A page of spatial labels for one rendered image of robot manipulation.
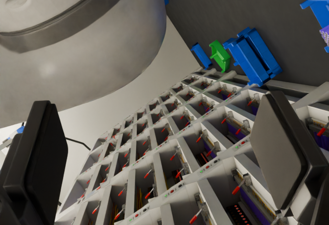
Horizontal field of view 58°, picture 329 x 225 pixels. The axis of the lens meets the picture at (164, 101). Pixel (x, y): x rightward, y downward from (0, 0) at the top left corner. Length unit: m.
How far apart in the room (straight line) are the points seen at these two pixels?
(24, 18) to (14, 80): 0.04
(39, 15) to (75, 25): 0.02
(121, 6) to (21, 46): 0.07
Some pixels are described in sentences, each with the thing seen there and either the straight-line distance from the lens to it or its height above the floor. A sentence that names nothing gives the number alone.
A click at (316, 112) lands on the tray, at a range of 1.36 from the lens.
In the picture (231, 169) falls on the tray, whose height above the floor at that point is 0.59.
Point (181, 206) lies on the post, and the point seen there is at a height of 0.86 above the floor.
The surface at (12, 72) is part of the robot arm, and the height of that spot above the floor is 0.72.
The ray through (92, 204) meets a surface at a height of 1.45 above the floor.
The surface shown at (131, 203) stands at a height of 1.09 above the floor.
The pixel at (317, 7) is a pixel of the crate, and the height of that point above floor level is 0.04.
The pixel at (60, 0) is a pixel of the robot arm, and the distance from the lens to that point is 0.18.
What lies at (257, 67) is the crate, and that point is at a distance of 1.80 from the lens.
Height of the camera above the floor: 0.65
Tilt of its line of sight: 1 degrees up
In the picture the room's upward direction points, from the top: 125 degrees counter-clockwise
